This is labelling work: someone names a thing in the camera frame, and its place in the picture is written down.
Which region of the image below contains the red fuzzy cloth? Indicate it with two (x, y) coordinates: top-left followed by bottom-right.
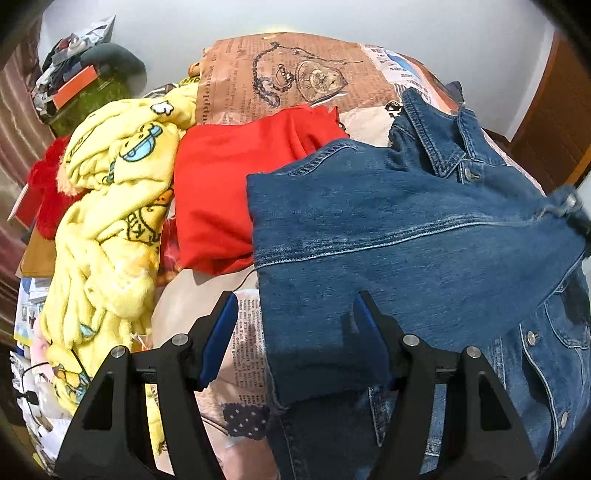
(28, 136), (88, 240)

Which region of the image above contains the brown striped curtain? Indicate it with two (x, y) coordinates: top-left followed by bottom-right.
(0, 28), (51, 352)

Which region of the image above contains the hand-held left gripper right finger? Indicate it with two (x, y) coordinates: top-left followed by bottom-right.
(353, 291), (539, 480)

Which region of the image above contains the blue denim jacket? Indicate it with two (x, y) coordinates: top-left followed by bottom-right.
(246, 82), (591, 480)

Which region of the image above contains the brown cardboard piece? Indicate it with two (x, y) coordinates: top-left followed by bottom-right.
(21, 226), (58, 278)

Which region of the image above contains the brown wooden door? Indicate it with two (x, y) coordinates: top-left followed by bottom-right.
(508, 32), (591, 192)

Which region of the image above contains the green cushion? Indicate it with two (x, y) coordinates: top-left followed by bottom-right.
(51, 76), (134, 137)

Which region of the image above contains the dark grey pillow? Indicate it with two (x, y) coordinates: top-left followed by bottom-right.
(78, 42), (147, 88)

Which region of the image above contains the orange box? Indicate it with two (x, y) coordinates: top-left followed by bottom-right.
(52, 65), (100, 109)

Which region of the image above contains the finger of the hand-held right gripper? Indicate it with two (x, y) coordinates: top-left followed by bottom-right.
(556, 185), (591, 259)

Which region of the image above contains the newspaper printed bed sheet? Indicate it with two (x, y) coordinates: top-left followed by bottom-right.
(9, 32), (555, 480)

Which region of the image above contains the pile of clutter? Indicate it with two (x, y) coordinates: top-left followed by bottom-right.
(31, 16), (116, 123)

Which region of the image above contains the red garment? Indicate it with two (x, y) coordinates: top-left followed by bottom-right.
(172, 105), (349, 277)

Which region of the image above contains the black cable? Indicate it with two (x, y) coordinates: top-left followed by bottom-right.
(9, 342), (88, 407)

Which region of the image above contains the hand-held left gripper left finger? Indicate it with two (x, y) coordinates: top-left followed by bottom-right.
(54, 291), (239, 480)

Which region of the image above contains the yellow cartoon printed blanket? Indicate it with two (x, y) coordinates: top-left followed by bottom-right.
(39, 76), (204, 457)

